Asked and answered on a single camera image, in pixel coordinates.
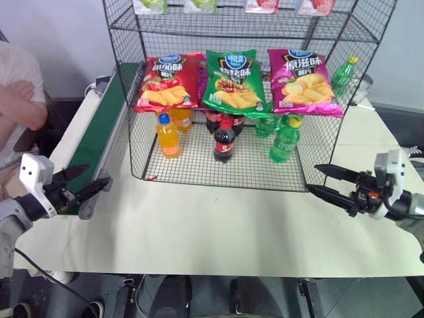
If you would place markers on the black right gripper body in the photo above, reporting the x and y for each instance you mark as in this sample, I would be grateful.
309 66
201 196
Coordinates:
366 195

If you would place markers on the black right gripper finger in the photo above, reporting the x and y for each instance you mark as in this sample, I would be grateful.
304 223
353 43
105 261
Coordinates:
338 172
331 195

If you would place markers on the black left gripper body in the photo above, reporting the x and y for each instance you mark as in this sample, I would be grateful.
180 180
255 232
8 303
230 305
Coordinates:
59 195

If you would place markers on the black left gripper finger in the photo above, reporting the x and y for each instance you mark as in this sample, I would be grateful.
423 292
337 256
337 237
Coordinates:
74 172
96 189

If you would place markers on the person's bare forearm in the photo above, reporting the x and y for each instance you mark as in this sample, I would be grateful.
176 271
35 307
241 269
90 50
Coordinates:
23 112

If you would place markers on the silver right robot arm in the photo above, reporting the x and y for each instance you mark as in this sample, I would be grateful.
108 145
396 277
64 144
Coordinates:
409 207

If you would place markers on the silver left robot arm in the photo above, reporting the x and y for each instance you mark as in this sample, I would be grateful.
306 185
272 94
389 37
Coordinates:
13 218

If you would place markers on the green belt conveyor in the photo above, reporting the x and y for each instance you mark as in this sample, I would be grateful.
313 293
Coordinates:
96 132

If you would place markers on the person's bare hand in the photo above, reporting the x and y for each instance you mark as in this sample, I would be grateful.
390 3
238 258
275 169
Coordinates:
16 91

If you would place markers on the small red tie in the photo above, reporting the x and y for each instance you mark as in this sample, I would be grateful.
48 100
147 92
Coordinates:
151 178

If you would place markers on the green soda bottle yellow cap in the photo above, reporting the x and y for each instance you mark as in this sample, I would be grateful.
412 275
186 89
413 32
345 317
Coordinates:
285 142
343 76

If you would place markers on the orange soda bottle blue cap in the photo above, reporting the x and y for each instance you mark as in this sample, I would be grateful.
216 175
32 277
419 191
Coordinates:
169 139

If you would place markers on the magenta potato chips bag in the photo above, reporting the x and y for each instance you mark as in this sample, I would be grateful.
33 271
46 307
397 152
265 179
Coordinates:
304 84

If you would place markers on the cola bottle red cap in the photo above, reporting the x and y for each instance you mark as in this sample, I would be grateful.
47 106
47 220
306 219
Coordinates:
224 144

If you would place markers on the black shoe white sole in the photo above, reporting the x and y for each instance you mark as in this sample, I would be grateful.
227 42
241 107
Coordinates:
22 310
92 309

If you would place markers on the person in white shirt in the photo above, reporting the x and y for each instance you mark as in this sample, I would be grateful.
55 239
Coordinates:
18 63

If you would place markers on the red potato chips bag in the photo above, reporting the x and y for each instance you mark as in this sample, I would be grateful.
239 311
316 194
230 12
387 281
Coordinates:
167 84

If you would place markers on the green potato chips bag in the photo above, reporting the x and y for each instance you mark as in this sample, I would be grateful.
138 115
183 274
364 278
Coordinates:
233 83

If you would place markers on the purple snack bag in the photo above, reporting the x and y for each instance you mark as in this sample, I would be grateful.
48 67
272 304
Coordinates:
202 79

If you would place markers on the red juice carton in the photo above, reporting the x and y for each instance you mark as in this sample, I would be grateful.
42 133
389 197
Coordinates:
261 5
314 6

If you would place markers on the green juice carton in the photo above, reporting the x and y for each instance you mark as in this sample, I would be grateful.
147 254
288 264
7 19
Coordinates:
150 6
200 6

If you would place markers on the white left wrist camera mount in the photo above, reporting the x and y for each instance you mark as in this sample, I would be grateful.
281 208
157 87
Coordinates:
33 175

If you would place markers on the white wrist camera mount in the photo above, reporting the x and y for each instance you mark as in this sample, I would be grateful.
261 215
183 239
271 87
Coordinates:
33 175
391 165

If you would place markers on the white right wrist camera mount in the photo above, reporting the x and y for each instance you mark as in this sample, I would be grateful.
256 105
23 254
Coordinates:
391 165

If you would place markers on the black table leg bracket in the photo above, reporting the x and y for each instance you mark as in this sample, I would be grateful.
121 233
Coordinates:
308 296
124 298

